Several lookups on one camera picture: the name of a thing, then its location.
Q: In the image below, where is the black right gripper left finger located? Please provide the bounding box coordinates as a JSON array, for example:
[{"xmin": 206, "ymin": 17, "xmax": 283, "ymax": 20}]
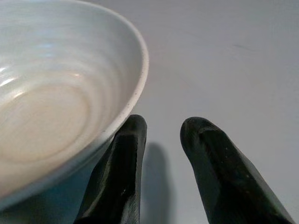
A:
[{"xmin": 74, "ymin": 114, "xmax": 148, "ymax": 224}]

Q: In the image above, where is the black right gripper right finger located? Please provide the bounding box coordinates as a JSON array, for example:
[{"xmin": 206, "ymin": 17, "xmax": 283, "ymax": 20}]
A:
[{"xmin": 179, "ymin": 116, "xmax": 296, "ymax": 224}]

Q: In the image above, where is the white ceramic bowl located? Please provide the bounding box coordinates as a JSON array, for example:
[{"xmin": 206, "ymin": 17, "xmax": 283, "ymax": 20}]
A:
[{"xmin": 0, "ymin": 0, "xmax": 150, "ymax": 210}]

